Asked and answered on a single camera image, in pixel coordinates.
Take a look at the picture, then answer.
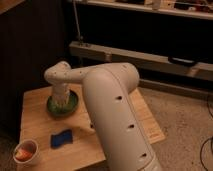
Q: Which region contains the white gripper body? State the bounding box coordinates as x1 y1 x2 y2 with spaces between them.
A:
52 83 70 108

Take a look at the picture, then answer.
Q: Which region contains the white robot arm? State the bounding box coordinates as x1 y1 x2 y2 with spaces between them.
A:
44 61 162 171

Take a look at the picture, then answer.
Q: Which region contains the blue sponge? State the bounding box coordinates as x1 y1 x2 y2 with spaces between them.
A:
50 129 73 148

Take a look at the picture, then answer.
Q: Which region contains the white cup with orange contents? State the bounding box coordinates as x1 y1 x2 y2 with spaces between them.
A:
13 139 41 166

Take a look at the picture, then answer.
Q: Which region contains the thin metal pole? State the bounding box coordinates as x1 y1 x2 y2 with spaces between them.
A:
72 0 83 45

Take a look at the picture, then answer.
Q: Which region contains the white shelf ledge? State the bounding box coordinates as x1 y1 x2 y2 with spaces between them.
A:
66 0 213 22

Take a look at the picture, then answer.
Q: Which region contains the grey metal rail bench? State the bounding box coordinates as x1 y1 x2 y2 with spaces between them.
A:
69 41 213 81

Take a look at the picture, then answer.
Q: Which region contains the black handle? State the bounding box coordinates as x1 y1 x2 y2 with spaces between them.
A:
168 57 198 67

